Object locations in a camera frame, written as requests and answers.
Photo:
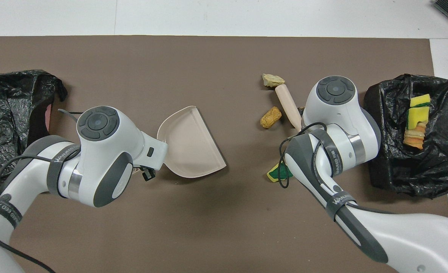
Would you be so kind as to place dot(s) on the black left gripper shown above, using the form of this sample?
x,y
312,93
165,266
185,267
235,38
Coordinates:
x,y
140,167

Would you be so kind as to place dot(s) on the beige plastic dustpan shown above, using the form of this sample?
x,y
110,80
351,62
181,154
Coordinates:
x,y
191,144

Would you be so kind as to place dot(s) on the pale yellow foam chunk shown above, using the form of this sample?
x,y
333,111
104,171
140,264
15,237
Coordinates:
x,y
273,80

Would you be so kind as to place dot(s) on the beige hand brush black bristles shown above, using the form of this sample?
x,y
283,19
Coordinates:
x,y
289,104

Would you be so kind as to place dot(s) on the tan layered foam chunk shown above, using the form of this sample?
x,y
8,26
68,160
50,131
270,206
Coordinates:
x,y
414,137

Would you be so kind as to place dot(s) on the yellow sponge piece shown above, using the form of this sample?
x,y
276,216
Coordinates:
x,y
420,101
418,118

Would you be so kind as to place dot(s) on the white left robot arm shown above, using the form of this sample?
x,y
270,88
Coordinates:
x,y
102,151

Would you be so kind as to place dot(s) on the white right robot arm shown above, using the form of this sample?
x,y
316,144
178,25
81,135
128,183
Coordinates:
x,y
337,113

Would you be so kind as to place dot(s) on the black bag lined bin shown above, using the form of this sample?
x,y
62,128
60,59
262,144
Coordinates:
x,y
447,159
7,106

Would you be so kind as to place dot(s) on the brown paper table mat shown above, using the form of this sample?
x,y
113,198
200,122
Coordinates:
x,y
227,227

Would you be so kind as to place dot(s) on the green and yellow sponge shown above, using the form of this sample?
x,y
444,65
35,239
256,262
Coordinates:
x,y
275,173

